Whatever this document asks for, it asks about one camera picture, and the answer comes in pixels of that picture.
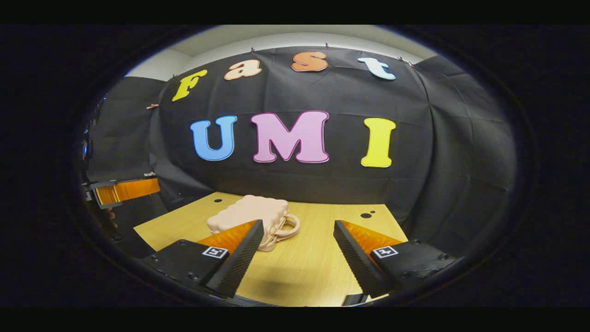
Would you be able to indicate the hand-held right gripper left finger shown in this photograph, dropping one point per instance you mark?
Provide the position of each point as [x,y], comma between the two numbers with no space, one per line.
[242,263]

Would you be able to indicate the pink suitcase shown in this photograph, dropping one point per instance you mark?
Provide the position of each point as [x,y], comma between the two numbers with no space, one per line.
[249,212]

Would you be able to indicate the dark equipment stand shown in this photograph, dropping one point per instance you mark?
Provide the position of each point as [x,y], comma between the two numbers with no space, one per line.
[88,138]

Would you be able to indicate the black backdrop cloth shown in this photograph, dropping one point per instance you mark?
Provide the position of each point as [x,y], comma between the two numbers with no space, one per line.
[332,92]

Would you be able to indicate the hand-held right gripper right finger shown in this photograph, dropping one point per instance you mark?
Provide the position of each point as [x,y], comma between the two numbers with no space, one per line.
[355,263]

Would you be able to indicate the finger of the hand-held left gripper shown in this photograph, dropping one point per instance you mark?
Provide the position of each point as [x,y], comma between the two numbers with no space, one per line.
[129,191]

